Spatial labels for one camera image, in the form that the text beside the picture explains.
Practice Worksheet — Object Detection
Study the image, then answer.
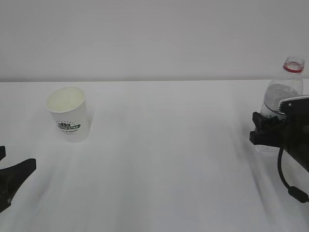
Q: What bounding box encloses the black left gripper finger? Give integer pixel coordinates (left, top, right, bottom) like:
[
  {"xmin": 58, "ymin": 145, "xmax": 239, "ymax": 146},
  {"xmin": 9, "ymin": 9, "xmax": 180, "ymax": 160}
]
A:
[
  {"xmin": 0, "ymin": 159, "xmax": 36, "ymax": 208},
  {"xmin": 0, "ymin": 145, "xmax": 5, "ymax": 160}
]

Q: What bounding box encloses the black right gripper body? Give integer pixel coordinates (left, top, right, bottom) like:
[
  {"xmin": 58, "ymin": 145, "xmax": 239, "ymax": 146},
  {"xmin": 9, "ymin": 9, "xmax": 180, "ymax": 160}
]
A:
[{"xmin": 275, "ymin": 115, "xmax": 309, "ymax": 171}]

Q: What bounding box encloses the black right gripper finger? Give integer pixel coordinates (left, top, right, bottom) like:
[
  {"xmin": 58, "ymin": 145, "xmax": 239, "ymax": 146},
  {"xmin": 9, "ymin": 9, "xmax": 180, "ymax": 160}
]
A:
[{"xmin": 249, "ymin": 112, "xmax": 286, "ymax": 146}]

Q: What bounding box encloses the white paper cup green logo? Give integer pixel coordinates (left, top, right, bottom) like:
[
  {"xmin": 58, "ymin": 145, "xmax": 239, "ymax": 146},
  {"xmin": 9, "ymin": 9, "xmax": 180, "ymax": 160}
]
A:
[{"xmin": 45, "ymin": 86, "xmax": 89, "ymax": 143}]

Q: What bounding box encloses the clear Nongfu Spring water bottle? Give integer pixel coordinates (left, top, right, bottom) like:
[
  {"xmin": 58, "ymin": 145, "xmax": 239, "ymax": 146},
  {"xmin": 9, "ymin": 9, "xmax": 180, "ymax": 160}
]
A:
[{"xmin": 260, "ymin": 56, "xmax": 305, "ymax": 118}]

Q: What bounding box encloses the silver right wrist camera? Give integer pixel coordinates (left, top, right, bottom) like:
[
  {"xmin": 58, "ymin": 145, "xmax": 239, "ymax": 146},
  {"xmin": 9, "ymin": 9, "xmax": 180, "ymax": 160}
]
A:
[{"xmin": 279, "ymin": 95, "xmax": 309, "ymax": 116}]

